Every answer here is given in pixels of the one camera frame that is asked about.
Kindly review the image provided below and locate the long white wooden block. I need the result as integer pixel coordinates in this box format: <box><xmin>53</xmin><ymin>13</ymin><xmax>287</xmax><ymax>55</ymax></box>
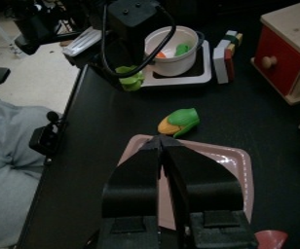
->
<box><xmin>211</xmin><ymin>39</ymin><xmax>231</xmax><ymax>85</ymax></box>

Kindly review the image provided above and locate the dark green wooden block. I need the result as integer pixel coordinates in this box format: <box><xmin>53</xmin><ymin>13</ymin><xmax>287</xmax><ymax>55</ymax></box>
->
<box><xmin>223</xmin><ymin>33</ymin><xmax>240</xmax><ymax>46</ymax></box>

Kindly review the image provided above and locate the pink square plate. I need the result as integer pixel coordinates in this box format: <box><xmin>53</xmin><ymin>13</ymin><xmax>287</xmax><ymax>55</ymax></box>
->
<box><xmin>117</xmin><ymin>133</ymin><xmax>255</xmax><ymax>231</ymax></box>

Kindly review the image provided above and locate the green toy vegetable piece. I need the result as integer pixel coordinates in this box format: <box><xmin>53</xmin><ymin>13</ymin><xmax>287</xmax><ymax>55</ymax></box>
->
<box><xmin>173</xmin><ymin>43</ymin><xmax>191</xmax><ymax>57</ymax></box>

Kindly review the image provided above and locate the black clamp camera mount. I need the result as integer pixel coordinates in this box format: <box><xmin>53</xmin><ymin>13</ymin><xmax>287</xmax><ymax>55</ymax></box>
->
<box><xmin>26</xmin><ymin>110</ymin><xmax>69</xmax><ymax>165</ymax></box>

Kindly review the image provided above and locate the yellow wooden block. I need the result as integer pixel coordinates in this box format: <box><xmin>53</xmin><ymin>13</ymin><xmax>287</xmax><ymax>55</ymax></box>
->
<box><xmin>226</xmin><ymin>32</ymin><xmax>243</xmax><ymax>55</ymax></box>

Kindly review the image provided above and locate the wooden box with red drawer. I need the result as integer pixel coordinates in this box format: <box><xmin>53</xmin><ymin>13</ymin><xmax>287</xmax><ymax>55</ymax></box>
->
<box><xmin>250</xmin><ymin>0</ymin><xmax>300</xmax><ymax>106</ymax></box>

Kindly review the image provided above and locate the white toy stove tray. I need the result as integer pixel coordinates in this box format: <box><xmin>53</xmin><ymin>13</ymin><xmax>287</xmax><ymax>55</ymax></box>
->
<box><xmin>139</xmin><ymin>39</ymin><xmax>214</xmax><ymax>89</ymax></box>

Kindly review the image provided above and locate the green toy starfruit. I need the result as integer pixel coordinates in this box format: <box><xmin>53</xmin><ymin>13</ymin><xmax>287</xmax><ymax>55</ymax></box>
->
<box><xmin>113</xmin><ymin>64</ymin><xmax>145</xmax><ymax>92</ymax></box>

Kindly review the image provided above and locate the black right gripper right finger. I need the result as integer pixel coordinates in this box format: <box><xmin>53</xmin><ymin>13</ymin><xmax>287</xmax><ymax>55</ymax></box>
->
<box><xmin>159</xmin><ymin>134</ymin><xmax>259</xmax><ymax>249</ymax></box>

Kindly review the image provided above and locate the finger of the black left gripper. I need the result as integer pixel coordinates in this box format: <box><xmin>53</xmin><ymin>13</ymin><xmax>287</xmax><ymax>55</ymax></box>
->
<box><xmin>87</xmin><ymin>60</ymin><xmax>125</xmax><ymax>91</ymax></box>

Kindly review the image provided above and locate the black equipment block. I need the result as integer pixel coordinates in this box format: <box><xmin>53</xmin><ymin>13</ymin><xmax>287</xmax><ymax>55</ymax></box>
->
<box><xmin>13</xmin><ymin>6</ymin><xmax>83</xmax><ymax>56</ymax></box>

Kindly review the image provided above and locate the silver ribbed metal part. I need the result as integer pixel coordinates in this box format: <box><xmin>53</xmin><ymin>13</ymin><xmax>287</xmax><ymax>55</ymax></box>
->
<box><xmin>61</xmin><ymin>26</ymin><xmax>103</xmax><ymax>58</ymax></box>

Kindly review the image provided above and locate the toy corn with green husk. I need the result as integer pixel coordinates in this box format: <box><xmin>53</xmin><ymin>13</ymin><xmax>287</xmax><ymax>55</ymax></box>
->
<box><xmin>156</xmin><ymin>107</ymin><xmax>200</xmax><ymax>138</ymax></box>

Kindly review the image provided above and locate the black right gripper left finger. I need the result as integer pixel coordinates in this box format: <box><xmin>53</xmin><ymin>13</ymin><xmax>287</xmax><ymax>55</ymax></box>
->
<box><xmin>96</xmin><ymin>134</ymin><xmax>163</xmax><ymax>249</ymax></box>

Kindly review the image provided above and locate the red toy piece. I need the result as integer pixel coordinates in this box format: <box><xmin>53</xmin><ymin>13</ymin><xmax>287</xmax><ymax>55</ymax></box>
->
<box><xmin>254</xmin><ymin>230</ymin><xmax>288</xmax><ymax>249</ymax></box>

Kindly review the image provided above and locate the person's leg in grey trousers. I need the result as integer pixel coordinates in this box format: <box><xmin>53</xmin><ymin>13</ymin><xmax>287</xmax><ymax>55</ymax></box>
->
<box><xmin>0</xmin><ymin>99</ymin><xmax>59</xmax><ymax>249</ymax></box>

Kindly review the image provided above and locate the red wooden block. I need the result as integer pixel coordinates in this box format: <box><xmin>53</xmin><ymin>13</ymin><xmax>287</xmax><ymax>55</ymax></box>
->
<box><xmin>223</xmin><ymin>48</ymin><xmax>235</xmax><ymax>83</ymax></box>

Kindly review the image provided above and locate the white toy pot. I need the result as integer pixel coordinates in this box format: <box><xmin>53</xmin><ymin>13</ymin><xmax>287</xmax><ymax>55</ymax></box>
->
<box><xmin>143</xmin><ymin>25</ymin><xmax>205</xmax><ymax>78</ymax></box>

